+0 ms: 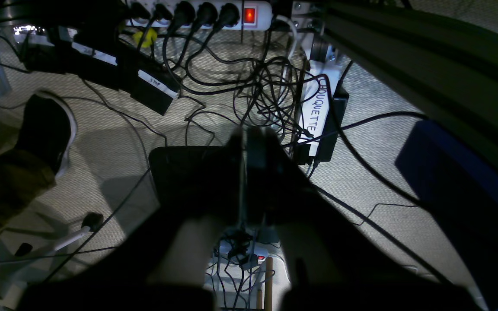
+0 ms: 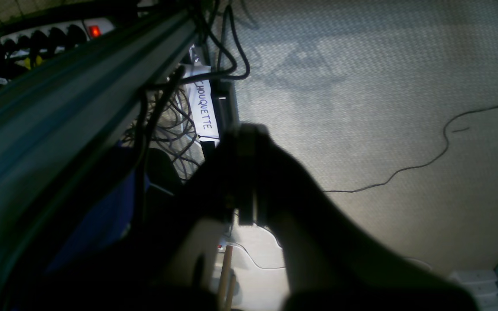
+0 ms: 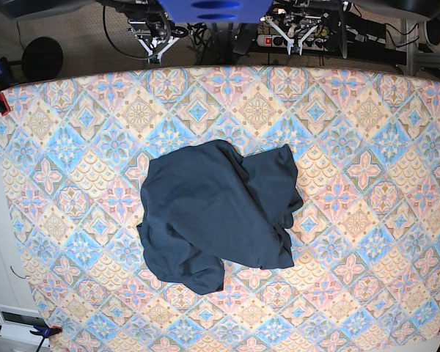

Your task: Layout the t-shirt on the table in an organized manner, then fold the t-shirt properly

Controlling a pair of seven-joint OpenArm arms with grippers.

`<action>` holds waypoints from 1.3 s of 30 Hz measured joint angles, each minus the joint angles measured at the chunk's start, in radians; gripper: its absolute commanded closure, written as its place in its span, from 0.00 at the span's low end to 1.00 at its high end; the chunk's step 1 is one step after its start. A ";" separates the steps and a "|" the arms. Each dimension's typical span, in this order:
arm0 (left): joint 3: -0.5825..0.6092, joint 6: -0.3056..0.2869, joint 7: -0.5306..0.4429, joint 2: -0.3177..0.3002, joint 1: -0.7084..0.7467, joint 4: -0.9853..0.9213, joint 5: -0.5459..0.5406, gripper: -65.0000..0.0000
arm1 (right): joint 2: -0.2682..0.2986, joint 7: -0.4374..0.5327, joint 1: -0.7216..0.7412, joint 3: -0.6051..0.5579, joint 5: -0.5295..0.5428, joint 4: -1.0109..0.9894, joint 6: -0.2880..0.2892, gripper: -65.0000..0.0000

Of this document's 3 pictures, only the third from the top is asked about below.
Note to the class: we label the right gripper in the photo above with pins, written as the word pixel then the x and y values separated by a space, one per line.
pixel 153 37

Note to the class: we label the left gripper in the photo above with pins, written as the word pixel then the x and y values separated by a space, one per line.
pixel 294 31

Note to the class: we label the dark blue t-shirt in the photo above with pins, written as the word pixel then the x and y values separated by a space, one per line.
pixel 207 204

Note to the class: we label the black round stool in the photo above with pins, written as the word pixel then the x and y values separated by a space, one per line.
pixel 42 59

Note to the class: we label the patterned tablecloth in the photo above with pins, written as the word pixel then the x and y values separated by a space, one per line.
pixel 74 154

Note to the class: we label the blue orange clamp lower left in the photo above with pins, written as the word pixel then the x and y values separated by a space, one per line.
pixel 40 331

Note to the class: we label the white floor vent panel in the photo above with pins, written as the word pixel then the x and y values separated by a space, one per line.
pixel 21 316

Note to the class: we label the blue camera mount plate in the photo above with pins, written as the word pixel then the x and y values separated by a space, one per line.
pixel 216 11

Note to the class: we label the aluminium frame post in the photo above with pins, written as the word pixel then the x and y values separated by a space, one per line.
pixel 410 37

